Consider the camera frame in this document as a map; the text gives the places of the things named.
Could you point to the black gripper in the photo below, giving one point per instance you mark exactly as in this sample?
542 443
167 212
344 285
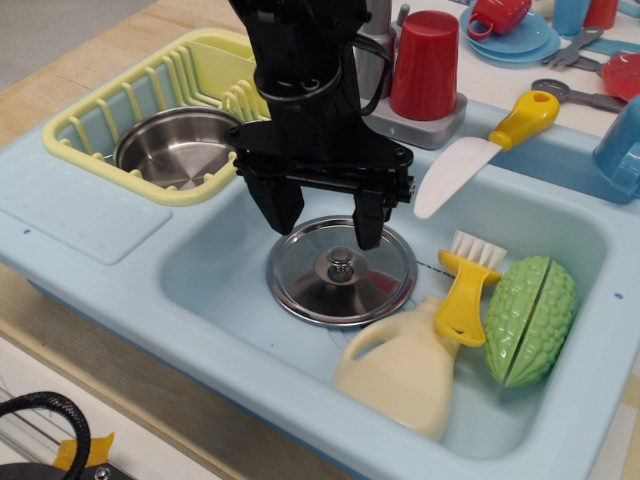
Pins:
316 136

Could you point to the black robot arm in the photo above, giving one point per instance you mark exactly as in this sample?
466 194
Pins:
298 40

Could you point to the round steel pot lid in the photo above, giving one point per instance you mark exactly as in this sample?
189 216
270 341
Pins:
320 274

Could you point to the steel pot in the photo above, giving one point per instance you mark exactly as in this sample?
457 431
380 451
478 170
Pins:
181 147

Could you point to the red plastic cup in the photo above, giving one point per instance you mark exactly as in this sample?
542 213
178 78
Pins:
424 85

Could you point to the yellow dish brush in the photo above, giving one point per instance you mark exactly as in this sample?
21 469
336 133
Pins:
473 262

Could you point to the grey faucet base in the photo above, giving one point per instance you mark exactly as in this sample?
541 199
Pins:
386 32

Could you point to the yellow dish rack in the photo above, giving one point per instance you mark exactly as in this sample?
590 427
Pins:
206 67

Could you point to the cream detergent bottle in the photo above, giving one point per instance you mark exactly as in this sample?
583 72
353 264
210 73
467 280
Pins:
403 368

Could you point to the light blue toy sink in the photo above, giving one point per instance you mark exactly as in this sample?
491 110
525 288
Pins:
188 285

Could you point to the green bitter melon toy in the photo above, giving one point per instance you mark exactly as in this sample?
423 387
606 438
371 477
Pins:
528 320

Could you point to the red mug on plates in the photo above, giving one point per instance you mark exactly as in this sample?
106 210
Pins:
498 17

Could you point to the grey toy spoon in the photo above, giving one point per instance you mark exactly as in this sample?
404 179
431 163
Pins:
565 94

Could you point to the blue plate stack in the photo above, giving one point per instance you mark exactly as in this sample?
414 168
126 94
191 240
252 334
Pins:
531 41

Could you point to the grey toy fork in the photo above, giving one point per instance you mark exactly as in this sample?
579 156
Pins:
571 54

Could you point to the blue mug at right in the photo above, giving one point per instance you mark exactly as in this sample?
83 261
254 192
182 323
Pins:
617 154

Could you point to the blue cup at top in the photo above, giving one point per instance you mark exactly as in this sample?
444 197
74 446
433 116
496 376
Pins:
568 16

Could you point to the yellow tape piece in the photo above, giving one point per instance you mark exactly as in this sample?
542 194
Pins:
98 451

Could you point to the red cup at top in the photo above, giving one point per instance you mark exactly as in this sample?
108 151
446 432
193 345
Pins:
601 14

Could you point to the yellow handled toy knife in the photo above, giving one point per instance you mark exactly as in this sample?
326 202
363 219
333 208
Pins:
532 113

